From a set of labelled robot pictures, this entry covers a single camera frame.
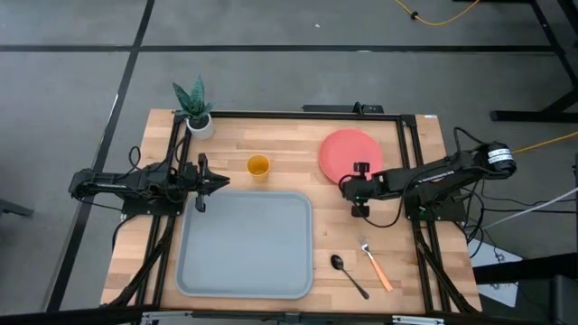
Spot red round plate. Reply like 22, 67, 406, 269
318, 129, 385, 185

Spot white cable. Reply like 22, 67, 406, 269
482, 186, 578, 230

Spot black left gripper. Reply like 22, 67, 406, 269
182, 153, 231, 214

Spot yellow plastic cup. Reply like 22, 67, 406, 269
246, 153, 272, 180

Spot yellow floor cable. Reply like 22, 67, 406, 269
512, 130, 578, 154
394, 0, 480, 27

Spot green snake plant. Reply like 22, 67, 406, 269
172, 76, 216, 120

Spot black cable bundle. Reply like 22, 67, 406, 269
462, 178, 578, 261

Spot white plant pot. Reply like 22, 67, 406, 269
185, 112, 216, 141

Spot white paper sheet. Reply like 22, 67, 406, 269
468, 237, 521, 308

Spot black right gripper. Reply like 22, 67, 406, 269
339, 161, 386, 218

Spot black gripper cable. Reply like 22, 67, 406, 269
339, 173, 410, 229

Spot grey plastic tray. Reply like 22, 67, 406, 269
174, 190, 315, 301

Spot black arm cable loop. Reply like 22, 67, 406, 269
127, 144, 144, 173

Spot silver metal bracket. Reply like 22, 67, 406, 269
391, 314, 446, 325
140, 310, 193, 325

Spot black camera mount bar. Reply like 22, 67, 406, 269
301, 102, 385, 115

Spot black metal spoon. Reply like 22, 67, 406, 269
330, 254, 370, 301

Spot black workbench frame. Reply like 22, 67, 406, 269
453, 0, 578, 124

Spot black aluminium table frame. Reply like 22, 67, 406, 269
101, 110, 482, 317

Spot fork with orange handle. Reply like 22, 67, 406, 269
356, 233, 394, 293

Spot black overhead beam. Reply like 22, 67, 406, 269
0, 304, 578, 325

